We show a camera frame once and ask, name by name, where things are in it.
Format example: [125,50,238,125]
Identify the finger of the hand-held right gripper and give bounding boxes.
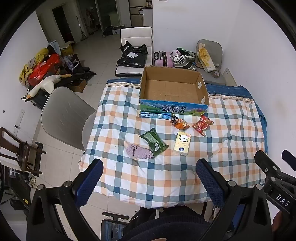
[282,150,296,165]
[254,150,282,183]

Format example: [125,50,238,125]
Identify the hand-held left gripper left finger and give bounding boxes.
[26,159,104,241]

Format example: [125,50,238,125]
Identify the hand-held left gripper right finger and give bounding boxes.
[196,159,273,241]

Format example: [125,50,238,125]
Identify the yellow tissue pack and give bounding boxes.
[173,131,192,156]

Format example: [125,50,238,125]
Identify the purple socks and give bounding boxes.
[126,144,155,160]

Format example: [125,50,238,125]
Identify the red snack packet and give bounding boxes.
[192,115,214,137]

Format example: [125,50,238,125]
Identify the orange snack packet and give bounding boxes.
[170,115,191,130]

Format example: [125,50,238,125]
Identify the green snack packet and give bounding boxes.
[139,127,169,156]

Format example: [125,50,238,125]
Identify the blue printed plastic strip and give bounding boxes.
[139,112,177,119]

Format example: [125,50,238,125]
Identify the printed cardboard box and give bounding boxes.
[139,65,210,118]

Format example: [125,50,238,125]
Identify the checked blanket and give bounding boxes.
[78,79,269,210]

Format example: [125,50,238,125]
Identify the blue suitcase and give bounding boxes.
[101,211,130,241]

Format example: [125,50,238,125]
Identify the person's dark clothing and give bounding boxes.
[121,205,210,241]

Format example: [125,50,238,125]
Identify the black machine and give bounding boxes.
[0,162,31,210]

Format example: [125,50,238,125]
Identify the dark wooden chair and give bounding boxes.
[0,127,47,178]

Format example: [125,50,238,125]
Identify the grey shell chair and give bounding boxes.
[40,86,97,152]

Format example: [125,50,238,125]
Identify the white panel board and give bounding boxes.
[221,68,237,87]

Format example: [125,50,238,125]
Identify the small brown carton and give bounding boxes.
[70,79,88,93]

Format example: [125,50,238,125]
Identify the black suitcase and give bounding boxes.
[28,87,52,110]

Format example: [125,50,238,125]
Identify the white goose plush toy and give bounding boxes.
[25,74,72,100]

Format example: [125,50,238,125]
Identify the black folded stand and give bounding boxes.
[57,66,97,85]

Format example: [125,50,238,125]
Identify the yellow printed paper bag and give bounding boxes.
[196,43,216,72]

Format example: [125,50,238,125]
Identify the grey padded chair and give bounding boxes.
[195,39,226,85]

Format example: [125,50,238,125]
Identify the red plastic bag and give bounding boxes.
[29,54,60,80]

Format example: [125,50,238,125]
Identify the white patterned tote bag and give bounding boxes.
[170,47,196,65]

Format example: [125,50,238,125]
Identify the black plastic bag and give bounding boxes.
[116,40,148,68]

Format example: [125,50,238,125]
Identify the pink suitcase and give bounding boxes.
[153,51,174,67]

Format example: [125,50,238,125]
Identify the yellow cloth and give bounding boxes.
[19,48,50,81]

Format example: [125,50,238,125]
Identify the yellow cardboard box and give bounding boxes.
[60,41,77,57]

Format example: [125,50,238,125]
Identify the light blue cloth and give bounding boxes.
[48,40,61,55]

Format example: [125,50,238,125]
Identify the white padded chair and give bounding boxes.
[115,27,153,77]

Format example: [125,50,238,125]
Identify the white cabinet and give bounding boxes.
[142,8,153,27]

